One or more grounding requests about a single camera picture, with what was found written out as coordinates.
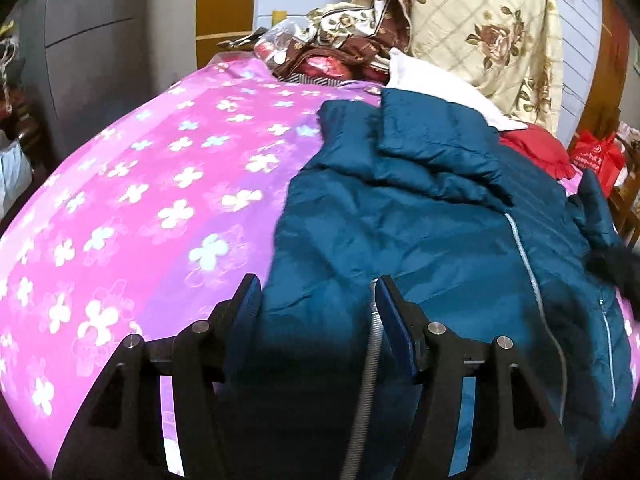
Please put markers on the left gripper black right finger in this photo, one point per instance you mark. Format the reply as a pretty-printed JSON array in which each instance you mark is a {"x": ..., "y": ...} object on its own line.
[{"x": 515, "y": 434}]

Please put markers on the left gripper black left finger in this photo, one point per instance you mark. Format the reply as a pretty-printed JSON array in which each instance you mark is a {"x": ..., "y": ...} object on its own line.
[{"x": 156, "y": 410}]

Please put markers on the dark teal puffer jacket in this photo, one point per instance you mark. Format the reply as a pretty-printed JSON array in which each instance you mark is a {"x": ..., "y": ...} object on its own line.
[{"x": 423, "y": 191}]

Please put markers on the pink floral bed sheet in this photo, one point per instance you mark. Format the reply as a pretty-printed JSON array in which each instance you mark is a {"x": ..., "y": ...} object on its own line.
[{"x": 150, "y": 224}]

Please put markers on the wooden chair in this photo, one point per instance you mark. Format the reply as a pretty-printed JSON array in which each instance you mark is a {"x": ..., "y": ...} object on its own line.
[{"x": 624, "y": 199}]

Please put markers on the red ruffled cushion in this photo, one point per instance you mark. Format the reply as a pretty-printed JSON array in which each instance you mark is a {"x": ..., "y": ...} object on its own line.
[{"x": 542, "y": 149}]

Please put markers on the red plastic bag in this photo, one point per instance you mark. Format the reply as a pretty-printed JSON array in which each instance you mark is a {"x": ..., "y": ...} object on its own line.
[{"x": 602, "y": 156}]

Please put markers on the white pillow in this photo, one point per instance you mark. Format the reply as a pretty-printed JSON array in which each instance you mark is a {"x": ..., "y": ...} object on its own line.
[{"x": 411, "y": 74}]

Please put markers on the grey wardrobe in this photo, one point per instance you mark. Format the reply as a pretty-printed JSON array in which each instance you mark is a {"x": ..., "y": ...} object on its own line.
[{"x": 85, "y": 65}]

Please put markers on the cream floral quilt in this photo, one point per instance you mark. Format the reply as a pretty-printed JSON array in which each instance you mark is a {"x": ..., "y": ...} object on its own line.
[{"x": 510, "y": 50}]

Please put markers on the pink shiny packet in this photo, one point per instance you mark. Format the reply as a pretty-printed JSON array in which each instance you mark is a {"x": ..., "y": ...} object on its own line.
[{"x": 324, "y": 66}]

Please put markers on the brown floral crumpled blanket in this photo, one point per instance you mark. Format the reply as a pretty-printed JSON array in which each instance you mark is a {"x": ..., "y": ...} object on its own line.
[{"x": 359, "y": 36}]

